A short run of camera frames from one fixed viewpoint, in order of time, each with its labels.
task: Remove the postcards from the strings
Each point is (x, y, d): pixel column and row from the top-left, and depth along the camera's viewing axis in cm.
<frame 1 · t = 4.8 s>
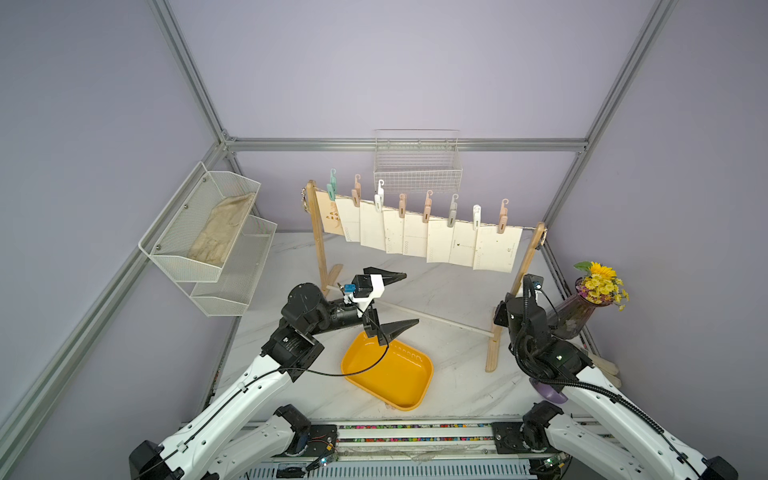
left hand: (406, 299, 58), fingers open
right hand: (513, 301, 78), fingers open
yellow plastic tray: (401, 380, 86), on the table
beige glove in shelf: (213, 241, 78), point 31 cm above the table
purple vase with flowers: (598, 286, 76), point 25 cm above the table

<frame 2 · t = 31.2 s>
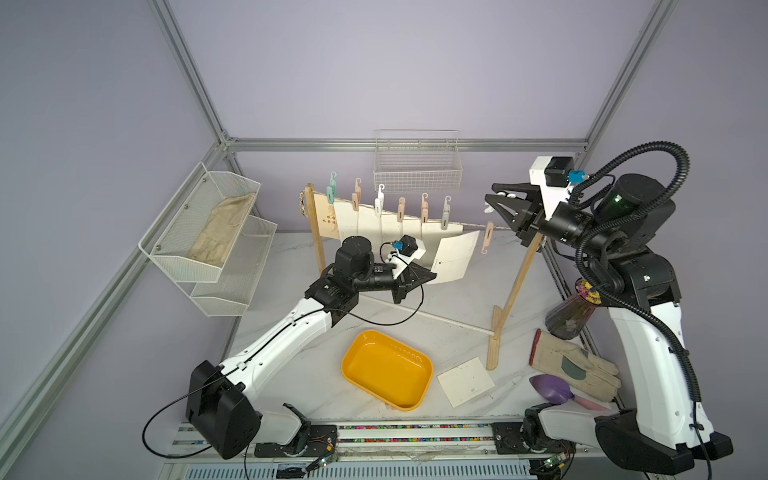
left hand: (430, 277, 67), fingers closed
right hand: (491, 198, 52), fingers closed
the named things where they were.

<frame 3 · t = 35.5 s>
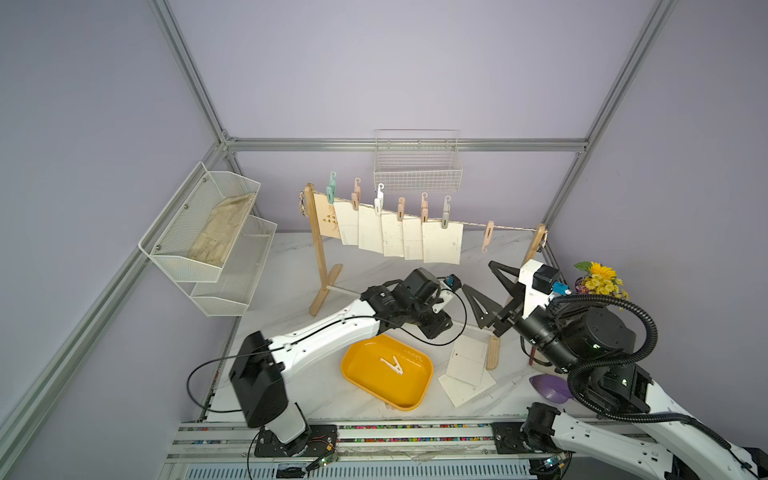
left hand: (442, 323, 75), fingers open
right hand: (476, 279, 55), fingers open
white clothespin: (395, 367, 86), point 2 cm above the table
the other named things where they were.

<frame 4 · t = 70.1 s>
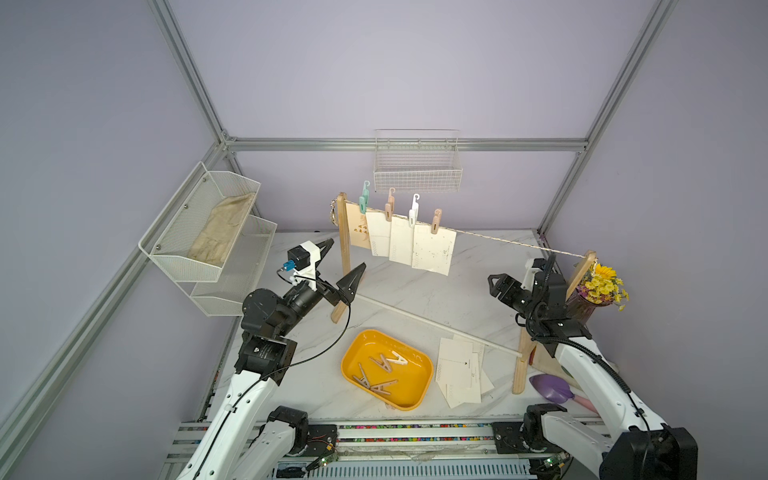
left hand: (345, 257, 62), fingers open
right hand: (499, 287, 84), fingers open
pink clothespin: (379, 387, 83), on the table
grey clothespin: (363, 381, 84), point 2 cm above the table
pink clothespin 2: (382, 362, 86), point 2 cm above the table
the other named things where they were.

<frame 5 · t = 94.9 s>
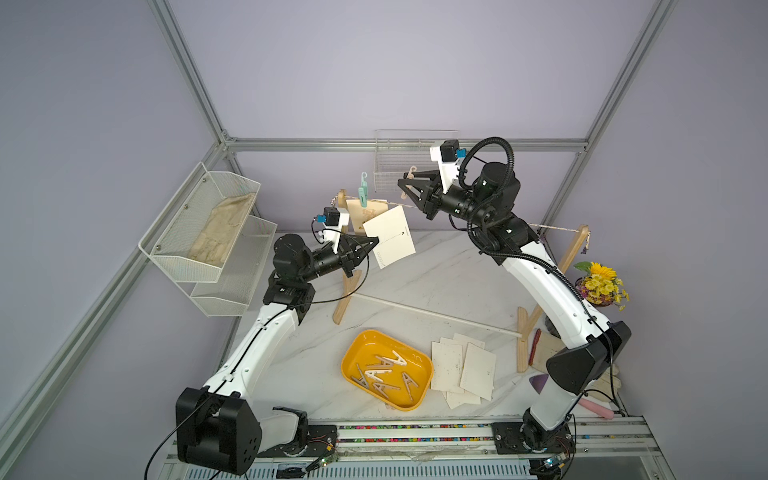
left hand: (375, 243, 68), fingers closed
right hand: (404, 184, 64), fingers closed
white clothespin 2: (374, 373, 85), on the table
pink clothespin 3: (408, 380, 84), point 2 cm above the table
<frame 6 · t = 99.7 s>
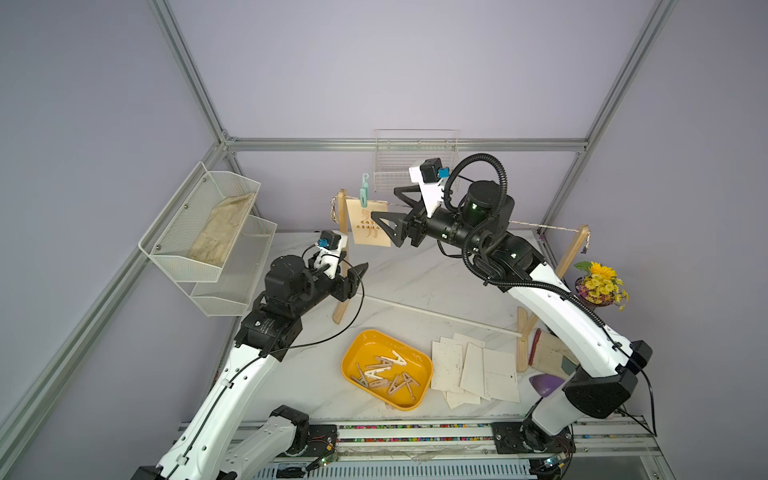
left hand: (354, 265, 68), fingers open
right hand: (388, 207, 58), fingers open
